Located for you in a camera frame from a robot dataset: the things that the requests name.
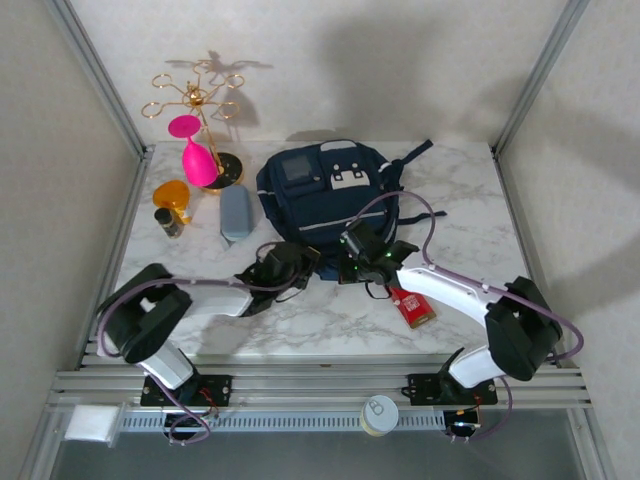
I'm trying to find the navy blue backpack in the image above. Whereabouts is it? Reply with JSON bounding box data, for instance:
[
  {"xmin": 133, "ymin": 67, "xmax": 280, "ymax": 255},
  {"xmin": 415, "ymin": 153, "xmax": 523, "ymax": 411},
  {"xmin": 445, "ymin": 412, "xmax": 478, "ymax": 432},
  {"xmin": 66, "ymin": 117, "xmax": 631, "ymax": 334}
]
[{"xmin": 255, "ymin": 138, "xmax": 446, "ymax": 281}]

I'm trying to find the red box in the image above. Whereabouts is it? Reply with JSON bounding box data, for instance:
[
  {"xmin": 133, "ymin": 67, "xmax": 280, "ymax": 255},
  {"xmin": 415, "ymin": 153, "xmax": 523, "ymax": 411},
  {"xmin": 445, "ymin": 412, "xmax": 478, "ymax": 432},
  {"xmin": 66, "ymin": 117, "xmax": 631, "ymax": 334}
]
[{"xmin": 389, "ymin": 287, "xmax": 439, "ymax": 332}]

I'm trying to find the grey-blue pencil case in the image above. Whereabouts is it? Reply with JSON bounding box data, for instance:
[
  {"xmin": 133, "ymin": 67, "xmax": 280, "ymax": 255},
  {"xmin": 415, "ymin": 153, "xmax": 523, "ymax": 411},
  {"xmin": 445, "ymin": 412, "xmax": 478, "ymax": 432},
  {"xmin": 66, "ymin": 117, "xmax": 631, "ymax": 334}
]
[{"xmin": 219, "ymin": 184, "xmax": 257, "ymax": 242}]

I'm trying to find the gold wine glass rack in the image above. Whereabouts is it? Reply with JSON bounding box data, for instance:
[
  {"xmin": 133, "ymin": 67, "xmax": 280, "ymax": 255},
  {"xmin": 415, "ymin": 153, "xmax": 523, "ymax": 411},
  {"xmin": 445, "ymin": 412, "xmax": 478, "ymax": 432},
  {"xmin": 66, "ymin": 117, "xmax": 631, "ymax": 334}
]
[{"xmin": 141, "ymin": 58, "xmax": 247, "ymax": 196}]

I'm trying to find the small dark spice jar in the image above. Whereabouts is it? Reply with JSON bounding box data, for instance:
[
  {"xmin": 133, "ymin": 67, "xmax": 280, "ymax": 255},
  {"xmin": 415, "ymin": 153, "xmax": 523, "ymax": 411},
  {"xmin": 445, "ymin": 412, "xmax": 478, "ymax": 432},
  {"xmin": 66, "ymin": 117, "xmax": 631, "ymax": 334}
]
[{"xmin": 153, "ymin": 207, "xmax": 184, "ymax": 240}]

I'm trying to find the pink wine glass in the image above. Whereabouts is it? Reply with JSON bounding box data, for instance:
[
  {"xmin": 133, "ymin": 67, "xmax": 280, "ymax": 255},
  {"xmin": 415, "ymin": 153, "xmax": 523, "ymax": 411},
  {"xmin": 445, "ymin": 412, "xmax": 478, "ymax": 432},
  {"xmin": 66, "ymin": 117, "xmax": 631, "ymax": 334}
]
[{"xmin": 168, "ymin": 113, "xmax": 222, "ymax": 185}]

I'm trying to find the orange wine glass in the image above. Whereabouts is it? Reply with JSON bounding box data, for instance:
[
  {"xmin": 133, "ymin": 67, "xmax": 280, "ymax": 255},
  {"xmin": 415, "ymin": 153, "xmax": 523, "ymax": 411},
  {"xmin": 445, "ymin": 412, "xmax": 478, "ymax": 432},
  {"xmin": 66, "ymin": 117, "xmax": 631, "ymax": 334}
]
[{"xmin": 152, "ymin": 180, "xmax": 194, "ymax": 225}]

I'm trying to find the silver tin can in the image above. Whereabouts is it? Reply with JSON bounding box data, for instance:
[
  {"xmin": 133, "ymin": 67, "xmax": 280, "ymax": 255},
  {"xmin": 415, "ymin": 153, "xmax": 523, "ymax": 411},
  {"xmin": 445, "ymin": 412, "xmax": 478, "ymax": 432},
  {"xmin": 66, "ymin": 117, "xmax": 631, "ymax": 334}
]
[{"xmin": 360, "ymin": 394, "xmax": 400, "ymax": 438}]

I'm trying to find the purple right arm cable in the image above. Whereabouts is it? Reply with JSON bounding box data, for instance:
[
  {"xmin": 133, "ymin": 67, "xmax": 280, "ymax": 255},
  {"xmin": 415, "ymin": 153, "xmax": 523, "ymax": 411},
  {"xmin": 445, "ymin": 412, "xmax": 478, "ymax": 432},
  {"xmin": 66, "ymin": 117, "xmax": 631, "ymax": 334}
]
[{"xmin": 355, "ymin": 191, "xmax": 585, "ymax": 444}]

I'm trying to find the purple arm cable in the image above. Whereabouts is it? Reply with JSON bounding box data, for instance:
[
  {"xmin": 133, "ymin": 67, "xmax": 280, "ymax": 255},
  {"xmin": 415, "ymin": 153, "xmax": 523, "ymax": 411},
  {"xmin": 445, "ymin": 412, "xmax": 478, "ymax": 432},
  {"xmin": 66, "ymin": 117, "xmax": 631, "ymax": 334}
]
[
  {"xmin": 355, "ymin": 191, "xmax": 585, "ymax": 444},
  {"xmin": 97, "ymin": 241, "xmax": 314, "ymax": 446}
]

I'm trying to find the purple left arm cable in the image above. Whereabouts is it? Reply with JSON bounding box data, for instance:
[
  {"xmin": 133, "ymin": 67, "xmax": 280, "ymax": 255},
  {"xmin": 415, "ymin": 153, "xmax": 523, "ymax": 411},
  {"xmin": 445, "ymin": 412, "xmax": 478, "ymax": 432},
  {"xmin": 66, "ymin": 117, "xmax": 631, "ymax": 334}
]
[{"xmin": 97, "ymin": 241, "xmax": 314, "ymax": 446}]

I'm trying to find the aluminium frame cross rail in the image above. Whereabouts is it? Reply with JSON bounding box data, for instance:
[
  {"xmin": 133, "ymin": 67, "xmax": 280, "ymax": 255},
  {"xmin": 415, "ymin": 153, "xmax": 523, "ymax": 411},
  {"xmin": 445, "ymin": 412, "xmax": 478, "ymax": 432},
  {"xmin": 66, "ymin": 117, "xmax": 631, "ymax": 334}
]
[{"xmin": 43, "ymin": 367, "xmax": 594, "ymax": 412}]

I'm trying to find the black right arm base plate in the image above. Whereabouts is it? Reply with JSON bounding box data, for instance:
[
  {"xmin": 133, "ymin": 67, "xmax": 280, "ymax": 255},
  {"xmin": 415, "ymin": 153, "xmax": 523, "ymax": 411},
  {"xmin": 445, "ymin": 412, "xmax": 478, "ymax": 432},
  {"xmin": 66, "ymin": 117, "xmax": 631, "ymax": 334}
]
[{"xmin": 408, "ymin": 372, "xmax": 499, "ymax": 406}]

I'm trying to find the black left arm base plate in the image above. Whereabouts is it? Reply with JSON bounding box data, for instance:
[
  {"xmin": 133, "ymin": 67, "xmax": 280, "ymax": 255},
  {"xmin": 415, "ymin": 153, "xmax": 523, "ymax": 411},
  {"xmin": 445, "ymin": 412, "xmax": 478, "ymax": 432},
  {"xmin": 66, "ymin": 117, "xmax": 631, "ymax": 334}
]
[{"xmin": 139, "ymin": 373, "xmax": 234, "ymax": 407}]

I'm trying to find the aluminium side rail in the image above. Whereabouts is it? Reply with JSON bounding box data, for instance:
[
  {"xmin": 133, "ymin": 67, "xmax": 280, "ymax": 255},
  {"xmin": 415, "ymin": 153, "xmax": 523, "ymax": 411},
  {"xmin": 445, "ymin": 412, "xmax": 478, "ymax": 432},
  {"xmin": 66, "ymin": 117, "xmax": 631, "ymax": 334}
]
[
  {"xmin": 492, "ymin": 144, "xmax": 566, "ymax": 369},
  {"xmin": 79, "ymin": 147, "xmax": 155, "ymax": 371}
]

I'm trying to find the grey slotted cable duct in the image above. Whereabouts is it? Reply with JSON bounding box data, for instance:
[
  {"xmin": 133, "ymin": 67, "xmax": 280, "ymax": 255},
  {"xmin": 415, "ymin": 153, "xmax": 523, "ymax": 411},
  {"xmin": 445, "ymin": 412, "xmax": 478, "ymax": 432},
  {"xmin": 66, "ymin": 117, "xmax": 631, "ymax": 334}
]
[{"xmin": 117, "ymin": 410, "xmax": 446, "ymax": 432}]

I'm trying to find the aluminium frame post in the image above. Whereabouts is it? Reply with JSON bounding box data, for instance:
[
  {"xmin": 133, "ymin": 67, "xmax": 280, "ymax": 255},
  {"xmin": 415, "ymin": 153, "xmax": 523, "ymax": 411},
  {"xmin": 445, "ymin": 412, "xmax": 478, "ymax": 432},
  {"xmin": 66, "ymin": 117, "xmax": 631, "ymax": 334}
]
[
  {"xmin": 43, "ymin": 0, "xmax": 156, "ymax": 160},
  {"xmin": 492, "ymin": 0, "xmax": 591, "ymax": 156}
]

